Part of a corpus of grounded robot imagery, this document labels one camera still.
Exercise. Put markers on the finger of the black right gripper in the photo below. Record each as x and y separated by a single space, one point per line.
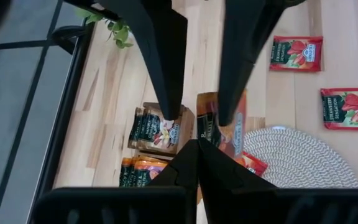
163 56
244 46

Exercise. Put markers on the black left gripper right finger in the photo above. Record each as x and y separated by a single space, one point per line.
219 171

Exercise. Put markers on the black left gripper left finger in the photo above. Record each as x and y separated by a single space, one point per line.
185 168

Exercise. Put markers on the red strawberry tea sachet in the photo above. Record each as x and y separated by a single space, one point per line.
295 53
350 109
253 163

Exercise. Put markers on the beige vanilla tea sachet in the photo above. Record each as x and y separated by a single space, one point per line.
154 137

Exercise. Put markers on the orange peach tea sachet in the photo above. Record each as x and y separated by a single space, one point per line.
141 174
208 124

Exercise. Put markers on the wooden three-compartment tea box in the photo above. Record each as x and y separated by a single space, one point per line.
186 127

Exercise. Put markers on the green plant in white pot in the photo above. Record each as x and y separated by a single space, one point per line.
121 34

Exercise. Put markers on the round woven beige placemat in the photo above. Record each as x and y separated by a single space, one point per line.
300 158

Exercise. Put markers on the black hook bracket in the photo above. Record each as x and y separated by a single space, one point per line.
67 34

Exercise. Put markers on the black aluminium table frame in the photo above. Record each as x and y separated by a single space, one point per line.
63 118

